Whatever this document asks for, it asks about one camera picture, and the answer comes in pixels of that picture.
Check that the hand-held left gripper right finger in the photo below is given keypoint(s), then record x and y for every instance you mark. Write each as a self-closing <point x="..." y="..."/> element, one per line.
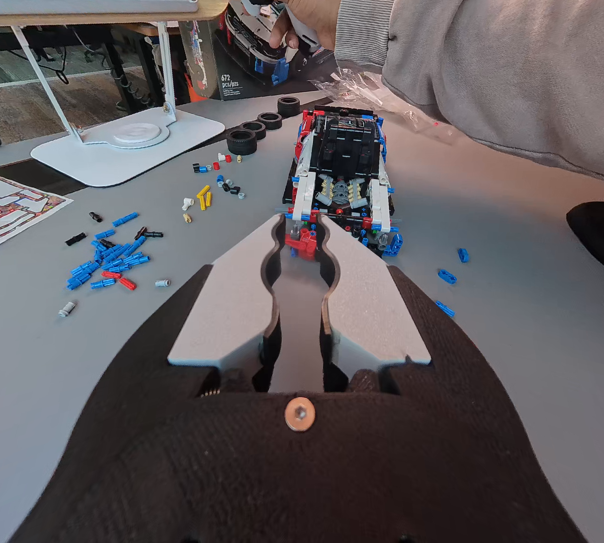
<point x="373" y="307"/>

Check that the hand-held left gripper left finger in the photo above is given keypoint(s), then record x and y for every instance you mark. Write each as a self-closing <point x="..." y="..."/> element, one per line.
<point x="226" y="302"/>

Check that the toy brick race car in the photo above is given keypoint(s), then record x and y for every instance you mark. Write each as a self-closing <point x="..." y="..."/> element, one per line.
<point x="349" y="142"/>

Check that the person's right forearm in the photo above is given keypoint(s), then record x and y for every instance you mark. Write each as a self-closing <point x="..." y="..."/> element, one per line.
<point x="495" y="71"/>

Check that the grey desk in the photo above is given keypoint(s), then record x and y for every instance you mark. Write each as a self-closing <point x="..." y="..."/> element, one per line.
<point x="495" y="363"/>

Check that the single blue long pin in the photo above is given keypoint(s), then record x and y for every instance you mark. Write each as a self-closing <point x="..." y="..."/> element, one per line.
<point x="445" y="308"/>

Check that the blue short beam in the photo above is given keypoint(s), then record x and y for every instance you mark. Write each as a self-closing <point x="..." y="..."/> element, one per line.
<point x="447" y="276"/>

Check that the red pin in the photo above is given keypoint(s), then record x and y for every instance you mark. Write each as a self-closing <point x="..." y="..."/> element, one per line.
<point x="127" y="283"/>
<point x="111" y="275"/>

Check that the yellow connector piece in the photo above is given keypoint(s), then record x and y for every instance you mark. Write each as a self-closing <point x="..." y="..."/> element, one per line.
<point x="202" y="194"/>
<point x="207" y="202"/>

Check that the small blue connector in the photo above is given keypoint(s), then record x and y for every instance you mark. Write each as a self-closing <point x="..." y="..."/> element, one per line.
<point x="463" y="255"/>

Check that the scatter of small mixed pieces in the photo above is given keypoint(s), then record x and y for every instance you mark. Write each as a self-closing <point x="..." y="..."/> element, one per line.
<point x="226" y="184"/>

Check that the toy car box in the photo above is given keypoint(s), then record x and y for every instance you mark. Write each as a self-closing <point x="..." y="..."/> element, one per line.
<point x="226" y="80"/>

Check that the pile of blue pins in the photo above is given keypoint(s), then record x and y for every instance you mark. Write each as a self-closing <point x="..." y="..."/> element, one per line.
<point x="113" y="255"/>

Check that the orange object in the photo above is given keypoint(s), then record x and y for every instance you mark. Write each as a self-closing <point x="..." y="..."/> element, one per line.
<point x="196" y="90"/>

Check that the clear plastic bags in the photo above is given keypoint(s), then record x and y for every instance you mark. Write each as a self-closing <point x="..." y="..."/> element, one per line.
<point x="349" y="85"/>

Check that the black toy tyre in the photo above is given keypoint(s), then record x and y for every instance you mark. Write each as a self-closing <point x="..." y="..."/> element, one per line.
<point x="255" y="128"/>
<point x="241" y="142"/>
<point x="270" y="120"/>
<point x="289" y="106"/>

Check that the white book stand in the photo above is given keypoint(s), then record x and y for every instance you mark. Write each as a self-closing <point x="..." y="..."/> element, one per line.
<point x="118" y="146"/>

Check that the black framed background table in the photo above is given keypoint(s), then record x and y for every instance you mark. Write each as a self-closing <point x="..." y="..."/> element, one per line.
<point x="47" y="38"/>

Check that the used sticker sheet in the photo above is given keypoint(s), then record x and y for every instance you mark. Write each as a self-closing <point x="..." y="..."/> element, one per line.
<point x="23" y="208"/>

